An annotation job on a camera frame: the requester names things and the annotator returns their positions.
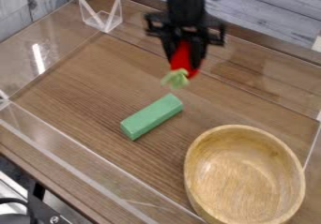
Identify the black table leg bracket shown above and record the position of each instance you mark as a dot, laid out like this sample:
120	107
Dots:
44	213

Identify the wooden bowl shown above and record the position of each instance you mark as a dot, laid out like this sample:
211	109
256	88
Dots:
243	177

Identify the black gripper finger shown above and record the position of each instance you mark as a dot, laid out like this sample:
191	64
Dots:
170	44
198	50

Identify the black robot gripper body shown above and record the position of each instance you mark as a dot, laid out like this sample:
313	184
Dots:
186	16

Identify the green rectangular block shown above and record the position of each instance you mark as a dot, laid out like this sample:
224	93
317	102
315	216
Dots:
151	116

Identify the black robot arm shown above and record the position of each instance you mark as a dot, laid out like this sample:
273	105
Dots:
187	30

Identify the red plush strawberry toy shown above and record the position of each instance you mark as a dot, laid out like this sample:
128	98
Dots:
182	72

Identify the clear acrylic table enclosure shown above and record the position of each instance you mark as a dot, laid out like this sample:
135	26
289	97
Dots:
73	81

